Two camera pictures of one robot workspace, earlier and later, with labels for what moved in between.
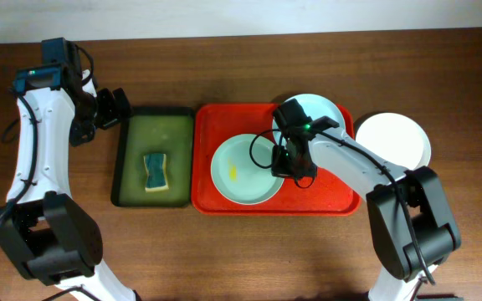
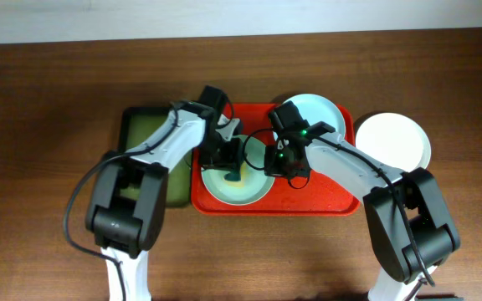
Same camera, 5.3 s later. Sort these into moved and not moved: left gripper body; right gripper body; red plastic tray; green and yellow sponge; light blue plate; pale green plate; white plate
Moved: light blue plate; green and yellow sponge; pale green plate; left gripper body
Not moved: white plate; right gripper body; red plastic tray
